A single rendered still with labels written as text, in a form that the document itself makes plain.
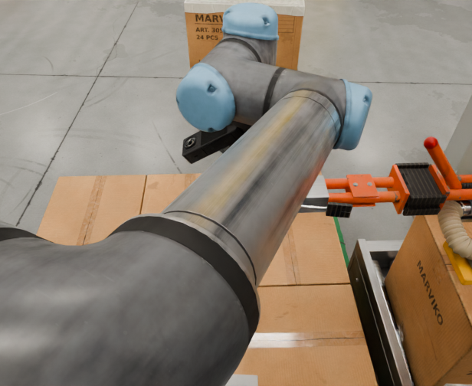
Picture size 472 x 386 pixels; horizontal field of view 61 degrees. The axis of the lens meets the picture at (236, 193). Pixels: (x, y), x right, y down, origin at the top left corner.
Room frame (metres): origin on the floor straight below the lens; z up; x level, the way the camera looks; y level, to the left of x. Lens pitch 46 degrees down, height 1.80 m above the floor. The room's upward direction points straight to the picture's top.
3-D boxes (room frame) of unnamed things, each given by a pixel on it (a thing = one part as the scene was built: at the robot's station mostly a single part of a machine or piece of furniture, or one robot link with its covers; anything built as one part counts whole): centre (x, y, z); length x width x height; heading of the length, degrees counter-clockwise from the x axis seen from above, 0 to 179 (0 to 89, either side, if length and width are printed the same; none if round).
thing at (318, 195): (0.55, -0.14, 1.23); 0.07 x 0.07 x 0.04; 2
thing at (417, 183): (0.56, -0.36, 1.24); 0.10 x 0.08 x 0.06; 2
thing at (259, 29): (0.54, -0.02, 1.54); 0.09 x 0.08 x 0.11; 156
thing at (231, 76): (0.44, 0.01, 1.53); 0.11 x 0.11 x 0.08; 66
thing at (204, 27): (2.26, -0.05, 0.82); 0.60 x 0.40 x 0.40; 86
